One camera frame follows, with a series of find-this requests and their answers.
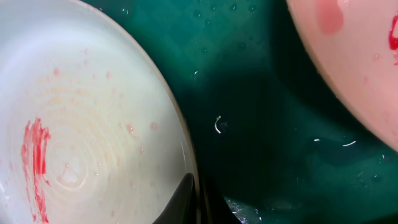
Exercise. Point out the light blue plate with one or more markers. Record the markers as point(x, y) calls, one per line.
point(90, 131)

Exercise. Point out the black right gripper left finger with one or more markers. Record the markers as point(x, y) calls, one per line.
point(182, 207)

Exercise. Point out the teal plastic tray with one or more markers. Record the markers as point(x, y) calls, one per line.
point(266, 129)

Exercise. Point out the pink white plate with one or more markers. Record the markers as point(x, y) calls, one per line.
point(353, 45)

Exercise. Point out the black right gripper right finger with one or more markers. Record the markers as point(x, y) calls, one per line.
point(214, 209)

